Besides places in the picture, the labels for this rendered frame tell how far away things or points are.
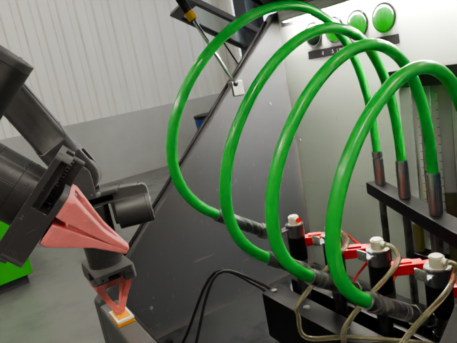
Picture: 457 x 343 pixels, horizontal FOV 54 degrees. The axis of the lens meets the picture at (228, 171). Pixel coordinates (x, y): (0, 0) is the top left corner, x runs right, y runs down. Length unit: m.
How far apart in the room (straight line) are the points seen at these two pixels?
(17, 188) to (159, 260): 0.58
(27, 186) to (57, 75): 6.68
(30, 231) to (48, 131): 0.37
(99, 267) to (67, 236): 0.38
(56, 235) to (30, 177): 0.05
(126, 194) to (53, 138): 0.14
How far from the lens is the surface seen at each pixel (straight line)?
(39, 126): 0.76
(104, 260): 0.77
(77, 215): 0.40
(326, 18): 0.73
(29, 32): 7.09
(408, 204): 0.72
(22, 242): 0.40
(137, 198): 0.75
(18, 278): 3.93
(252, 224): 0.64
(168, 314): 0.99
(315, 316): 0.68
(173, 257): 0.95
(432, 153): 0.64
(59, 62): 7.10
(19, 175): 0.40
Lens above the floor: 1.34
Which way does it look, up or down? 12 degrees down
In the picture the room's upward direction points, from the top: 11 degrees counter-clockwise
